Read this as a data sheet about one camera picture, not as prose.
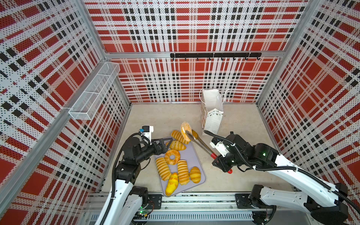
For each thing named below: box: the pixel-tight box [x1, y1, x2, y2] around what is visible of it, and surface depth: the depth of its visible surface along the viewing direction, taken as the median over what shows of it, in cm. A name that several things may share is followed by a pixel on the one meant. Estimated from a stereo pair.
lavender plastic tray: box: [154, 136, 207, 197], surface depth 84 cm
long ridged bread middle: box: [177, 159, 191, 186], surface depth 82 cm
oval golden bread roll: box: [169, 140, 187, 151], surface depth 93 cm
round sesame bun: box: [180, 121, 193, 143], surface depth 76 cm
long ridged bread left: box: [155, 157, 172, 181], surface depth 84 cm
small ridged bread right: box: [189, 166, 202, 184], surface depth 82 cm
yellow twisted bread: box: [165, 172, 179, 197], surface depth 78 cm
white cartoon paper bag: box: [199, 88, 230, 136], surface depth 92 cm
